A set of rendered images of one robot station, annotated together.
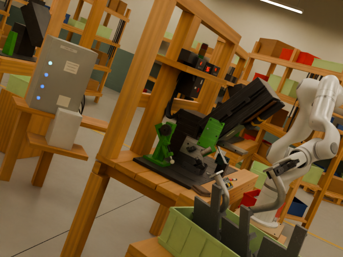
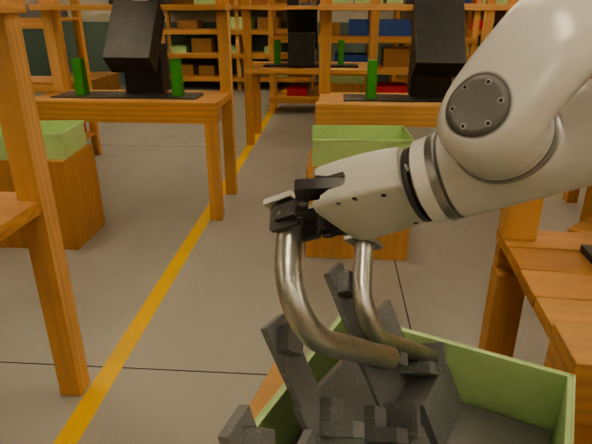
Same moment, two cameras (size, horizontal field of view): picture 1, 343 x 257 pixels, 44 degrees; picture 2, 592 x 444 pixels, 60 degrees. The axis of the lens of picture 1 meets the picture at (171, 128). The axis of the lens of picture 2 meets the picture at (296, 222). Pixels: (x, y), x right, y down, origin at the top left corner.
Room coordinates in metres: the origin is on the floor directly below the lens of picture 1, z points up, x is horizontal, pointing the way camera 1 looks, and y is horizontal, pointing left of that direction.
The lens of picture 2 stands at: (1.47, -0.95, 1.52)
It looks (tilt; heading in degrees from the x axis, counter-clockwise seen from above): 23 degrees down; 77
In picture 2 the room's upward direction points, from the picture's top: straight up
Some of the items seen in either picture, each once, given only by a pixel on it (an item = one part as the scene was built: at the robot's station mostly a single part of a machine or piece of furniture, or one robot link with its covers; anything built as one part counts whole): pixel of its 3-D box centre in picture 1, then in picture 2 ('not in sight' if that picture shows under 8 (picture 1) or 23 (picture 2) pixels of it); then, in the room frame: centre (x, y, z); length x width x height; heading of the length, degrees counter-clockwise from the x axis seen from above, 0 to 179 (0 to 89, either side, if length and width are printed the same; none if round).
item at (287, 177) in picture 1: (289, 170); not in sight; (2.23, -0.66, 1.22); 0.19 x 0.12 x 0.24; 83
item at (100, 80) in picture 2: not in sight; (87, 88); (-0.06, 8.75, 0.22); 1.20 x 0.81 x 0.44; 76
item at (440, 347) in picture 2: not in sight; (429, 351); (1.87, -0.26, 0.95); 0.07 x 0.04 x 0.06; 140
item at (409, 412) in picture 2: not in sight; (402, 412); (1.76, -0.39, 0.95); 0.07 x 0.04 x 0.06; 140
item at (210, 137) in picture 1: (212, 133); not in sight; (2.89, -0.27, 1.17); 0.13 x 0.12 x 0.20; 159
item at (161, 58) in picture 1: (194, 71); not in sight; (3.08, 0.00, 1.52); 0.90 x 0.25 x 0.04; 159
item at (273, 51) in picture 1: (274, 125); not in sight; (6.23, -1.39, 1.19); 2.30 x 0.55 x 2.39; 24
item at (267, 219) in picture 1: (267, 204); not in sight; (2.24, -0.63, 1.01); 0.19 x 0.19 x 0.18
